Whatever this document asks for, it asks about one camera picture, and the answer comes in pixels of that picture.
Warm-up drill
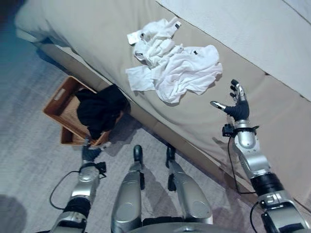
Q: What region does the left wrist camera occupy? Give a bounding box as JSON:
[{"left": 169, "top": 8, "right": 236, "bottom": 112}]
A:
[{"left": 96, "top": 161, "right": 107, "bottom": 178}]

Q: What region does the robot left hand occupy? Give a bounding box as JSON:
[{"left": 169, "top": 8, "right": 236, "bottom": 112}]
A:
[{"left": 81, "top": 137, "right": 103, "bottom": 163}]

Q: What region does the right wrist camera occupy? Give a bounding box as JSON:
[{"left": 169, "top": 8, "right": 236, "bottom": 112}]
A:
[{"left": 222, "top": 123, "right": 234, "bottom": 137}]

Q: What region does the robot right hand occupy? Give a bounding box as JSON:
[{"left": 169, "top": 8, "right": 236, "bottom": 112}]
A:
[{"left": 210, "top": 79, "right": 251, "bottom": 121}]

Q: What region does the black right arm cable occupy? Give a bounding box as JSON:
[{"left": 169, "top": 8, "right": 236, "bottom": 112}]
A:
[{"left": 226, "top": 138, "right": 257, "bottom": 195}]

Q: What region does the beige sofa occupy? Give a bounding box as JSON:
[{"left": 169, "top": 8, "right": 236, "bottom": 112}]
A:
[{"left": 15, "top": 0, "right": 311, "bottom": 213}]

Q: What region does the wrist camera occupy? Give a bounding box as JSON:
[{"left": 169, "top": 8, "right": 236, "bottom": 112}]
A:
[
  {"left": 96, "top": 161, "right": 107, "bottom": 178},
  {"left": 222, "top": 123, "right": 234, "bottom": 137}
]

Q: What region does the flat white cloth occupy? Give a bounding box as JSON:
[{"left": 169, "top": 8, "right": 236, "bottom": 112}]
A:
[{"left": 125, "top": 66, "right": 156, "bottom": 92}]

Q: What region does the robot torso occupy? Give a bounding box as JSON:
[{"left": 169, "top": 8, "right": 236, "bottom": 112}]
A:
[{"left": 130, "top": 221, "right": 214, "bottom": 233}]

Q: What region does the large white t-shirt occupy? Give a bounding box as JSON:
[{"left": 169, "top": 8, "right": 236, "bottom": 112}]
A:
[{"left": 150, "top": 44, "right": 224, "bottom": 104}]

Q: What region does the light grey sofa back cushion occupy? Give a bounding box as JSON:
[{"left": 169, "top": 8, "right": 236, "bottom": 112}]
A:
[{"left": 155, "top": 0, "right": 311, "bottom": 102}]

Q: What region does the robot left leg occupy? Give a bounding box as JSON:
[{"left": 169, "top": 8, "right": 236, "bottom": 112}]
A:
[{"left": 111, "top": 145, "right": 144, "bottom": 233}]

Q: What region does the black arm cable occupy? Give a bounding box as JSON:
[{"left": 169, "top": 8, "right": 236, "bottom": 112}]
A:
[
  {"left": 49, "top": 169, "right": 81, "bottom": 211},
  {"left": 226, "top": 138, "right": 257, "bottom": 195}
]

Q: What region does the orange wicker basket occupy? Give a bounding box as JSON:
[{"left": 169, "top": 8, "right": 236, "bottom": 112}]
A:
[{"left": 42, "top": 75, "right": 113, "bottom": 147}]

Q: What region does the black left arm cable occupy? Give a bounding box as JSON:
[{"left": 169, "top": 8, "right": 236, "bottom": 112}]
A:
[{"left": 49, "top": 169, "right": 81, "bottom": 211}]

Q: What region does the white garment with black tags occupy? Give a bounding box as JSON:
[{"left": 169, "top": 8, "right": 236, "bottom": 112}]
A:
[{"left": 126, "top": 17, "right": 182, "bottom": 67}]

